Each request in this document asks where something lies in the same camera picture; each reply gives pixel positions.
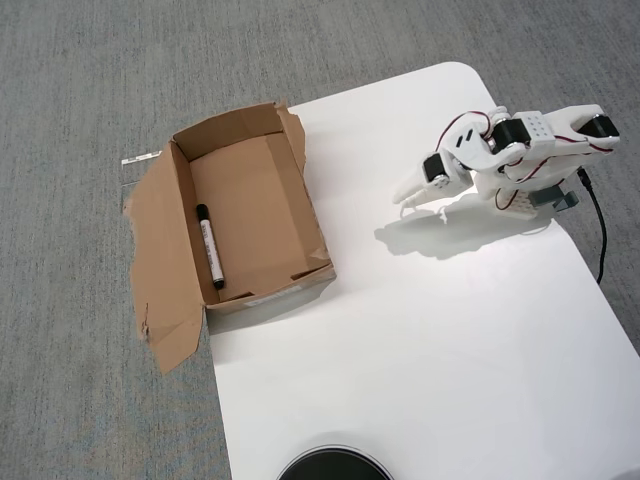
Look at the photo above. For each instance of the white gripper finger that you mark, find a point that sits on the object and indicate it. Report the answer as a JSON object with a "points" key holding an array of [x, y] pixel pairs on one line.
{"points": [[412, 187], [427, 195]]}

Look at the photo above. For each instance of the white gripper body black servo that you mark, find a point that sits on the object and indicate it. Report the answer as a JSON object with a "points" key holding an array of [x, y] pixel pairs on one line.
{"points": [[434, 178]]}

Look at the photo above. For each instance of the white marker pen black cap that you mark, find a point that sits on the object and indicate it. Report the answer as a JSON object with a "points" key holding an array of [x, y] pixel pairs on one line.
{"points": [[209, 240]]}

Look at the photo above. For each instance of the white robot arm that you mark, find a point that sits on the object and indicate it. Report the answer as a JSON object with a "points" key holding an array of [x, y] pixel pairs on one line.
{"points": [[537, 131]]}

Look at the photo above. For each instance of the open brown cardboard box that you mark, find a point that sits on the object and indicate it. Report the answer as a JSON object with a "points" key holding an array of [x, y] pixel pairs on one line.
{"points": [[260, 210]]}

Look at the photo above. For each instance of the grey table clamp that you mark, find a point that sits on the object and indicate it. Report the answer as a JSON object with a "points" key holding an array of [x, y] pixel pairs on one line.
{"points": [[547, 198]]}

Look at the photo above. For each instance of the clear plastic strip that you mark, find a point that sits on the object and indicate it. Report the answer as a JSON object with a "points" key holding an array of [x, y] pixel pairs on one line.
{"points": [[140, 158]]}

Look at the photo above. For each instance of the black round object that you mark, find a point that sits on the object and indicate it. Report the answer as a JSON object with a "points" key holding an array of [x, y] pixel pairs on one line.
{"points": [[335, 465]]}

